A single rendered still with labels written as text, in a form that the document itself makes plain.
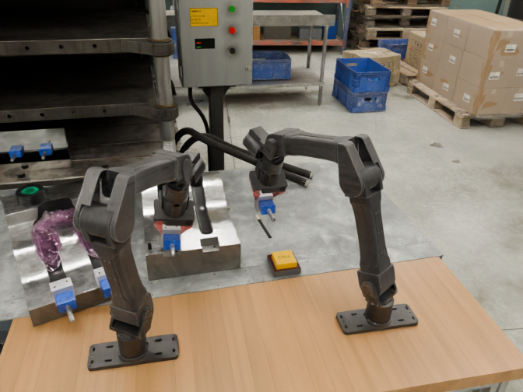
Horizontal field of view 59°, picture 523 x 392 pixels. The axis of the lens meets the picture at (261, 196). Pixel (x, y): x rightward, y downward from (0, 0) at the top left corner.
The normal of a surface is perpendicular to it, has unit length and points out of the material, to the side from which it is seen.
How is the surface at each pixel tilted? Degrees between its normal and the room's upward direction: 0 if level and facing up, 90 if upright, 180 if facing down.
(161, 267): 90
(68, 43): 90
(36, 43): 90
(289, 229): 0
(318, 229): 0
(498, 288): 0
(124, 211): 90
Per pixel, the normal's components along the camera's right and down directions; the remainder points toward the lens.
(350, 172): -0.72, 0.33
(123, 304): -0.34, 0.60
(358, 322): 0.03, -0.86
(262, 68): 0.16, 0.55
